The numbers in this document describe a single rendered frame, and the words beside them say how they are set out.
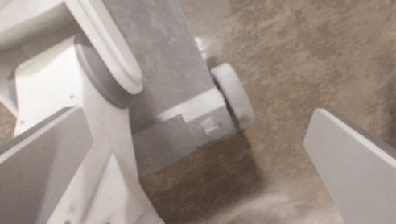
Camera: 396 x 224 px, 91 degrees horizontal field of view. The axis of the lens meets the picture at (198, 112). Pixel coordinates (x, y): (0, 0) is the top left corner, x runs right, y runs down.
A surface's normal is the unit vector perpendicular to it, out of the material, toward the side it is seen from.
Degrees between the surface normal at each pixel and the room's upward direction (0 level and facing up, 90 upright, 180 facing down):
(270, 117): 0
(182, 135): 0
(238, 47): 0
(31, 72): 44
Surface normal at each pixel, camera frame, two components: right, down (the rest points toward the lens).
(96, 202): -0.41, -0.80
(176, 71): 0.12, 0.39
